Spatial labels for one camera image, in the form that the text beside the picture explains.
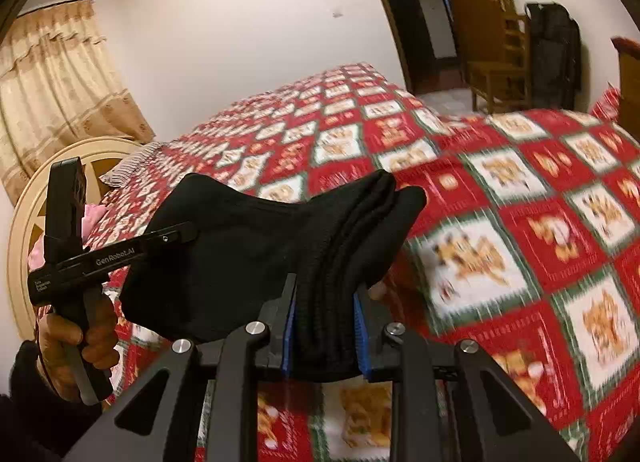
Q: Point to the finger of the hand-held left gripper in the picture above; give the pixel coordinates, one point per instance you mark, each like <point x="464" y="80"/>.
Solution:
<point x="172" y="233"/>

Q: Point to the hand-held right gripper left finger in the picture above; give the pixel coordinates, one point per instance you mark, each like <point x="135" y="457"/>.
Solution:
<point x="287" y="342"/>

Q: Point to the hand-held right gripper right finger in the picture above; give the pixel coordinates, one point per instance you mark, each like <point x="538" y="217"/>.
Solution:
<point x="361" y="337"/>

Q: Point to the black pants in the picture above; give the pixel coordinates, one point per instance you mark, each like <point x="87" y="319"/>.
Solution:
<point x="250" y="252"/>

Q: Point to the person's left forearm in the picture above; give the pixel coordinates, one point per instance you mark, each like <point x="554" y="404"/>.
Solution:
<point x="30" y="412"/>

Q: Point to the person's left hand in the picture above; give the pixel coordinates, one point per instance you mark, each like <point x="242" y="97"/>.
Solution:
<point x="102" y="337"/>

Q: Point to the pink cloth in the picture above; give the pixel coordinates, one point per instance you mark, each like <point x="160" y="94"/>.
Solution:
<point x="92" y="217"/>

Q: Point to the cream round headboard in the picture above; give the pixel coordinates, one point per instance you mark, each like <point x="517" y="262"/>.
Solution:
<point x="30" y="202"/>

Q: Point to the striped pillow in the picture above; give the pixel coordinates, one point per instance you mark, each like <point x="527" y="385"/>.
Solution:
<point x="132" y="166"/>

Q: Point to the beige patterned curtain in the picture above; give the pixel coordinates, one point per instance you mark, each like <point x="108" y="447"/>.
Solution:
<point x="55" y="91"/>

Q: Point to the red printed bear blanket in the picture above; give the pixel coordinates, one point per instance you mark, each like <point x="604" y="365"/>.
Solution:
<point x="500" y="242"/>

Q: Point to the wooden chair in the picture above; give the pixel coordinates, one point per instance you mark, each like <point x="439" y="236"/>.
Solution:
<point x="500" y="76"/>

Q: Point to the brown wooden door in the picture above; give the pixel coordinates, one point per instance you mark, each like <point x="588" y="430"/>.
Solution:
<point x="475" y="31"/>

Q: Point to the red plaid cloth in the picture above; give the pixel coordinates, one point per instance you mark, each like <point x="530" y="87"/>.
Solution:
<point x="607" y="106"/>

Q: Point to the black bag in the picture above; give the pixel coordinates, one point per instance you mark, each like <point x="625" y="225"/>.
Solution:
<point x="552" y="56"/>

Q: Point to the wooden dresser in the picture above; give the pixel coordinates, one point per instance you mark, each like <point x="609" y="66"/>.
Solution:
<point x="630" y="81"/>

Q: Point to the wooden door frame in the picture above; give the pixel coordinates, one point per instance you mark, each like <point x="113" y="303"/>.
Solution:
<point x="395" y="21"/>

